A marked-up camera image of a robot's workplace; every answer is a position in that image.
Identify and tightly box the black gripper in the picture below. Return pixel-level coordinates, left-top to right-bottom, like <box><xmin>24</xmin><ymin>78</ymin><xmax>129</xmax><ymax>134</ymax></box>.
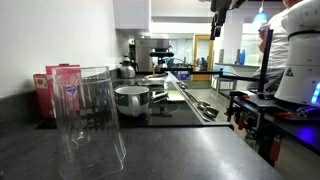
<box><xmin>209</xmin><ymin>0</ymin><xmax>234</xmax><ymax>41</ymax></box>

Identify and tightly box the white cup with green band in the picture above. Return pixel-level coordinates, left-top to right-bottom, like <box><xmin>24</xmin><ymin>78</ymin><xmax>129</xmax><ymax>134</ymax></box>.
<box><xmin>114</xmin><ymin>85</ymin><xmax>152</xmax><ymax>118</ymax></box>

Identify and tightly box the clear glass cup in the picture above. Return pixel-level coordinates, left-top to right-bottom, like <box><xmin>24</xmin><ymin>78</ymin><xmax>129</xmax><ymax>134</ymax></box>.
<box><xmin>52</xmin><ymin>65</ymin><xmax>128</xmax><ymax>180</ymax></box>

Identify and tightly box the yellow framed door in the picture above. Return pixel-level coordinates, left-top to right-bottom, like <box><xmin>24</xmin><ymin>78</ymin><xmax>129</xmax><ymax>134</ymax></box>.
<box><xmin>192</xmin><ymin>34</ymin><xmax>215</xmax><ymax>82</ymax></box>

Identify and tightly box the blue bottle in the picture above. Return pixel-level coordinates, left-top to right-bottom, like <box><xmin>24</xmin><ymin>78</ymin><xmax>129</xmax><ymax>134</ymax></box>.
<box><xmin>238</xmin><ymin>49</ymin><xmax>247</xmax><ymax>66</ymax></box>

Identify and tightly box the blue pendant lamp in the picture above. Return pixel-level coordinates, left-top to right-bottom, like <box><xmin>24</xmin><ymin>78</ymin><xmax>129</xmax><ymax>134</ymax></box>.
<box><xmin>252</xmin><ymin>0</ymin><xmax>269</xmax><ymax>24</ymax></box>

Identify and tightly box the person in white shirt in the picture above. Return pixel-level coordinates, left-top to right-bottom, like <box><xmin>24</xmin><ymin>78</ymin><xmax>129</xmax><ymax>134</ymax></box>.
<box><xmin>246</xmin><ymin>0</ymin><xmax>303</xmax><ymax>93</ymax></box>

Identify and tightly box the steel coffee machine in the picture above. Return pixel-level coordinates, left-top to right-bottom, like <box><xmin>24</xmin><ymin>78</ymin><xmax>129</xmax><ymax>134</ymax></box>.
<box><xmin>134</xmin><ymin>37</ymin><xmax>175</xmax><ymax>73</ymax></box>

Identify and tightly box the steel stove control panel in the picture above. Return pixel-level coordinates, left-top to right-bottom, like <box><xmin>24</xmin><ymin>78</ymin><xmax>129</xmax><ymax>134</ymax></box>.
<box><xmin>166</xmin><ymin>71</ymin><xmax>232</xmax><ymax>126</ymax></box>

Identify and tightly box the silver stove knob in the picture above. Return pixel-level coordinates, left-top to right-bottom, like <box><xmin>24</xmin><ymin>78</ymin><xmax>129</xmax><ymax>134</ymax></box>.
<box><xmin>203</xmin><ymin>105</ymin><xmax>220</xmax><ymax>120</ymax></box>
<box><xmin>197</xmin><ymin>99</ymin><xmax>212</xmax><ymax>111</ymax></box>

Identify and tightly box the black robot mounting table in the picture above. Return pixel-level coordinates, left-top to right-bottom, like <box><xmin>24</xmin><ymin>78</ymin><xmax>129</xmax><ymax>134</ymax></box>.
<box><xmin>226</xmin><ymin>89</ymin><xmax>320</xmax><ymax>168</ymax></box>

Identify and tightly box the silver kettle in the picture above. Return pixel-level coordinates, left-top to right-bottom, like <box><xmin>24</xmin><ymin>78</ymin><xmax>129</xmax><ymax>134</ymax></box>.
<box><xmin>119</xmin><ymin>55</ymin><xmax>137</xmax><ymax>80</ymax></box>

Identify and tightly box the pink cardboard box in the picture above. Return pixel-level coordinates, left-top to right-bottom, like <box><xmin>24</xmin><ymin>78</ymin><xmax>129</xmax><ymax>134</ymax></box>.
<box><xmin>32</xmin><ymin>63</ymin><xmax>83</xmax><ymax>120</ymax></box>

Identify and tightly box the black horizontal mount bar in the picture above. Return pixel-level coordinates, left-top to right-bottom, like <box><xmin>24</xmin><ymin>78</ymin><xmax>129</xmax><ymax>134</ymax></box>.
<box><xmin>136</xmin><ymin>68</ymin><xmax>265</xmax><ymax>83</ymax></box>

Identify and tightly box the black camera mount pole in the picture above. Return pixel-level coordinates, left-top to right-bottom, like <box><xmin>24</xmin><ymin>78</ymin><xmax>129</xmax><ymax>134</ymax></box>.
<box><xmin>256</xmin><ymin>29</ymin><xmax>275</xmax><ymax>97</ymax></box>

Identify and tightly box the black stereo camera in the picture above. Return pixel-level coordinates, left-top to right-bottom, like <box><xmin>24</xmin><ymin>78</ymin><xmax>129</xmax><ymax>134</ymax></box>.
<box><xmin>149</xmin><ymin>51</ymin><xmax>175</xmax><ymax>59</ymax></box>

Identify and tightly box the white plain wall cabinet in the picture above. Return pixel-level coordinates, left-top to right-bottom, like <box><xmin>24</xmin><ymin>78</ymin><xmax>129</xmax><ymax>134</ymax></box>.
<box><xmin>112</xmin><ymin>0</ymin><xmax>152</xmax><ymax>31</ymax></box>

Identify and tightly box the red clamp handle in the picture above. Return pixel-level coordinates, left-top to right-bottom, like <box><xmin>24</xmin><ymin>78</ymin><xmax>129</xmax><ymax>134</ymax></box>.
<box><xmin>269</xmin><ymin>134</ymin><xmax>282</xmax><ymax>164</ymax></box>
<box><xmin>236</xmin><ymin>113</ymin><xmax>246</xmax><ymax>132</ymax></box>

